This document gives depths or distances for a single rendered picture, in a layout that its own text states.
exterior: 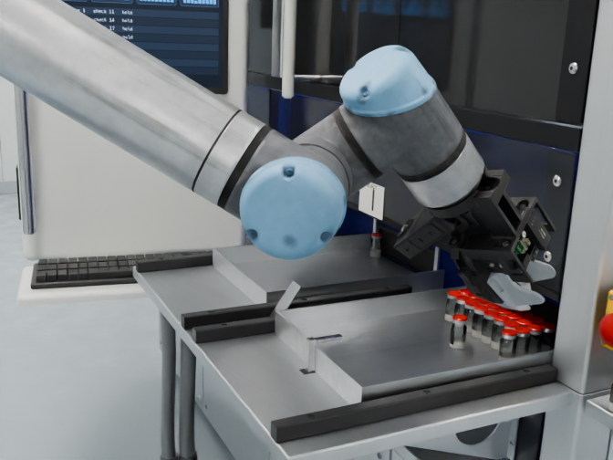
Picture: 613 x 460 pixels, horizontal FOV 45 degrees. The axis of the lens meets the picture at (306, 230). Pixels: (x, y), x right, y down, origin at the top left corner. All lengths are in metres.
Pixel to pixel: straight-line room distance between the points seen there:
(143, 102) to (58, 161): 1.13
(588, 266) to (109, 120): 0.62
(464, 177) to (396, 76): 0.13
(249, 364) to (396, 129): 0.46
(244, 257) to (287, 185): 0.90
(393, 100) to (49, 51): 0.28
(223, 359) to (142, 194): 0.75
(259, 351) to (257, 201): 0.53
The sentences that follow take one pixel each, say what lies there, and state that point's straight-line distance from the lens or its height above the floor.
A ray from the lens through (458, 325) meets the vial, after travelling 1.09.
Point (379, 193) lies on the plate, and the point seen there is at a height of 1.04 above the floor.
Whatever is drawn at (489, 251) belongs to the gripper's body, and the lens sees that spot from 0.76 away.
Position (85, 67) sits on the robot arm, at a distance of 0.59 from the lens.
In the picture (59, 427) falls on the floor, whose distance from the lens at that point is 2.72.
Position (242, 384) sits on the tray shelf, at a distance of 0.96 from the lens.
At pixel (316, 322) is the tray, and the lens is 1.13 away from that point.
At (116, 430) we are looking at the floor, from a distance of 2.66.
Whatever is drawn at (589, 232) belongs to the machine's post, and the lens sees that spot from 0.97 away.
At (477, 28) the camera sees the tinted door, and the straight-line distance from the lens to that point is 1.14.
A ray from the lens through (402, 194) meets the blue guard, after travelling 1.28.
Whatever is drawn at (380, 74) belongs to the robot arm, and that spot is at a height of 1.28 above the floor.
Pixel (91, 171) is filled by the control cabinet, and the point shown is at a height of 1.00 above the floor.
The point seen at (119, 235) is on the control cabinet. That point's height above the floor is 0.86.
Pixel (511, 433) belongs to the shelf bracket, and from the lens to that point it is 1.14.
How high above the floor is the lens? 1.31
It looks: 15 degrees down
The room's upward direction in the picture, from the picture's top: 2 degrees clockwise
